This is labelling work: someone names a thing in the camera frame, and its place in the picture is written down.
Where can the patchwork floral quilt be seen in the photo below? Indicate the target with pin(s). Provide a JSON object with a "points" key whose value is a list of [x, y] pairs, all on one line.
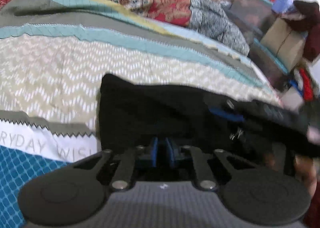
{"points": [[160, 0]]}

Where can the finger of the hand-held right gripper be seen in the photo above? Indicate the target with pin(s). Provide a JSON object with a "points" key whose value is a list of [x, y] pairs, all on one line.
{"points": [[226, 112], [236, 127]]}

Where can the dark maroon cloth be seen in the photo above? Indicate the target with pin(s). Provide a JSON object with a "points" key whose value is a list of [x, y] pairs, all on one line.
{"points": [[308, 20]]}

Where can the red cloth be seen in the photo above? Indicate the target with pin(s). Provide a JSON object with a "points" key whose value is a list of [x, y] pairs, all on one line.
{"points": [[307, 84]]}

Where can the black pants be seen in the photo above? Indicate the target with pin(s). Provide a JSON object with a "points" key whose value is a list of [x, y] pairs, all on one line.
{"points": [[150, 112]]}

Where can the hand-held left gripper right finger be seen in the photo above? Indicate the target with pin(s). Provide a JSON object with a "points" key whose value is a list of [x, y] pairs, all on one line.
{"points": [[172, 151]]}

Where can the person's right hand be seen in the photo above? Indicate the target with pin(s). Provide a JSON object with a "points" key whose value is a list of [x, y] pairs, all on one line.
{"points": [[306, 175]]}

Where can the clear plastic storage box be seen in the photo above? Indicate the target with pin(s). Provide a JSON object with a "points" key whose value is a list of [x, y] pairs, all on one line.
{"points": [[252, 10]]}

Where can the cardboard box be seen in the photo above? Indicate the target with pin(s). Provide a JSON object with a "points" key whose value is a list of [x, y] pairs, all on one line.
{"points": [[282, 40]]}

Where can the chevron striped bedspread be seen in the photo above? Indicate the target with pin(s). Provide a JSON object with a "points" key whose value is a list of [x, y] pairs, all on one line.
{"points": [[62, 72]]}

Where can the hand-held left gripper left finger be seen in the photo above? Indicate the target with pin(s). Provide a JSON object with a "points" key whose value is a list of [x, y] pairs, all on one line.
{"points": [[155, 149]]}

